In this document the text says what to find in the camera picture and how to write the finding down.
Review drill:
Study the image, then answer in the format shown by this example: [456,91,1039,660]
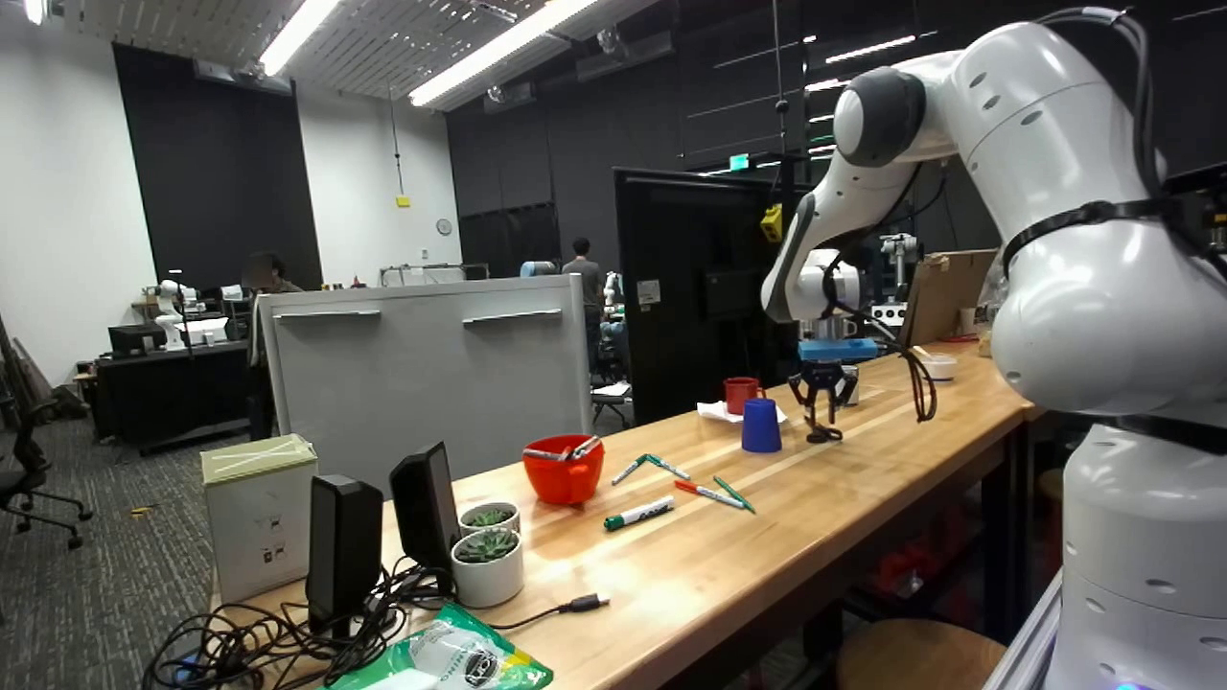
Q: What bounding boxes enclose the round wooden stool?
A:
[837,617,1007,690]

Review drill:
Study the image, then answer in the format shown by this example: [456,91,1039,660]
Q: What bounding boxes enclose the seated person dark hair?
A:
[241,247,303,298]

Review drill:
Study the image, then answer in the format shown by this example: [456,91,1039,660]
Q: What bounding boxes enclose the cardboard box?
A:
[909,245,999,343]

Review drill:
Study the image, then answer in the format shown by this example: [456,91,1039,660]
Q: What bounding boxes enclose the black office chair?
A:
[0,319,97,551]

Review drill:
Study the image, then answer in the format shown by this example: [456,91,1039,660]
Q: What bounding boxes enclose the green wipes packet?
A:
[335,600,556,690]

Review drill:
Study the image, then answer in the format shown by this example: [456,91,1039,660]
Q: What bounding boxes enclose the blue plastic cup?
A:
[739,393,786,457]

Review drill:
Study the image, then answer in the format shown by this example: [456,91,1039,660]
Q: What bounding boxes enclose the white marker green cap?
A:
[602,495,680,537]

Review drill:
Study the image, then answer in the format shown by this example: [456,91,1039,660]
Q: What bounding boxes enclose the person in olive shirt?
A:
[561,237,606,387]

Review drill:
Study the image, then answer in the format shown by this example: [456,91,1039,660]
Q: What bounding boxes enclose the black cabinet door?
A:
[615,167,796,425]

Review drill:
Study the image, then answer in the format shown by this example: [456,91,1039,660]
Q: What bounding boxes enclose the dark red mug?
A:
[722,370,767,416]

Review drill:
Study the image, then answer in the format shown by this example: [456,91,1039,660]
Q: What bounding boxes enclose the small white plant pot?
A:
[456,499,524,537]
[450,526,529,610]

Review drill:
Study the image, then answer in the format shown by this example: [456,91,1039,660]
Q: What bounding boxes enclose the pale spoon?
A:
[521,433,602,468]

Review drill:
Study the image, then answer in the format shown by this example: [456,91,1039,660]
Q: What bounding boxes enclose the black office desk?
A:
[88,338,258,452]

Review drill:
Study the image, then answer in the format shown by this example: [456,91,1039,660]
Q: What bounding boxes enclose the green pen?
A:
[711,471,760,516]
[611,452,658,490]

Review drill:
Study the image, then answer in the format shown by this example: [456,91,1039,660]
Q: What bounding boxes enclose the black desktop speaker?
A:
[303,471,388,637]
[388,440,459,577]

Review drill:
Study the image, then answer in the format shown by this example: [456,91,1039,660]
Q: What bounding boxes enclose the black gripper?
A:
[786,361,861,433]

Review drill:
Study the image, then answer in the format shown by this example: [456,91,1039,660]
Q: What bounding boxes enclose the white paper sheet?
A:
[695,393,760,428]

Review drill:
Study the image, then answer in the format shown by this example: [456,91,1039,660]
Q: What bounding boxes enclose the white box device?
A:
[199,433,323,604]

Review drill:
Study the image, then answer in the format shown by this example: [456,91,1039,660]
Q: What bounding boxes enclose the tangled black cables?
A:
[138,599,397,690]

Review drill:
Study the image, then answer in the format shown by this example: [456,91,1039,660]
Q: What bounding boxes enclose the ceiling strip light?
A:
[409,0,597,112]
[258,0,341,76]

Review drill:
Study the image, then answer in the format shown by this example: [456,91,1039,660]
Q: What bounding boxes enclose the orange-red bowl with handle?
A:
[521,433,611,508]

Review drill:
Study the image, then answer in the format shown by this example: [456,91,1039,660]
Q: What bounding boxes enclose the orange pen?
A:
[670,474,745,514]

